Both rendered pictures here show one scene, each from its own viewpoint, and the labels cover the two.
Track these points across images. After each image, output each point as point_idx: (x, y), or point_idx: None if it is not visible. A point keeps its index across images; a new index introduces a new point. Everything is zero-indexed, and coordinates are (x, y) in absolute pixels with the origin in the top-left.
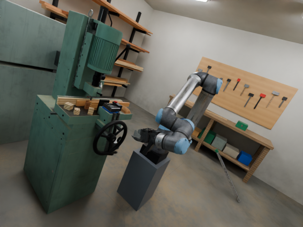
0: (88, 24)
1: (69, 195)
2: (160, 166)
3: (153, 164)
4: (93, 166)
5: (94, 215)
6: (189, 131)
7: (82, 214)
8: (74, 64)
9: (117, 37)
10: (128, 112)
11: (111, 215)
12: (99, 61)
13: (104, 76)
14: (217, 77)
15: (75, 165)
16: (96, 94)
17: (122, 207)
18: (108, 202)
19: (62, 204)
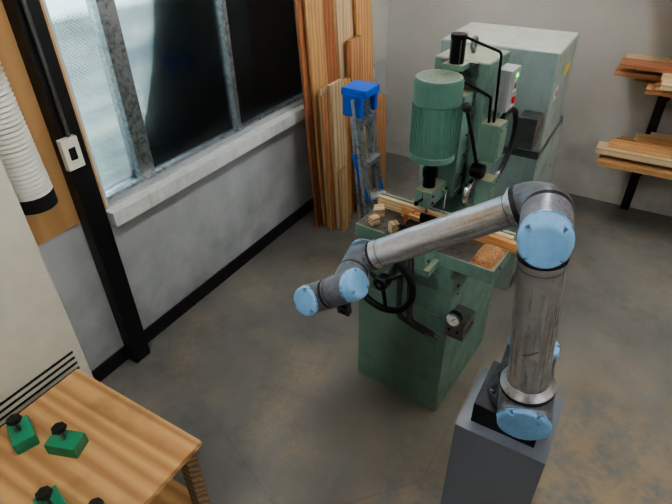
0: None
1: (384, 369)
2: (476, 435)
3: (467, 413)
4: (416, 344)
5: (387, 430)
6: (329, 286)
7: (379, 412)
8: None
9: (428, 95)
10: (482, 263)
11: (400, 458)
12: (411, 140)
13: (477, 171)
14: (547, 208)
15: (381, 315)
16: (422, 203)
17: (432, 475)
18: (427, 444)
19: (377, 376)
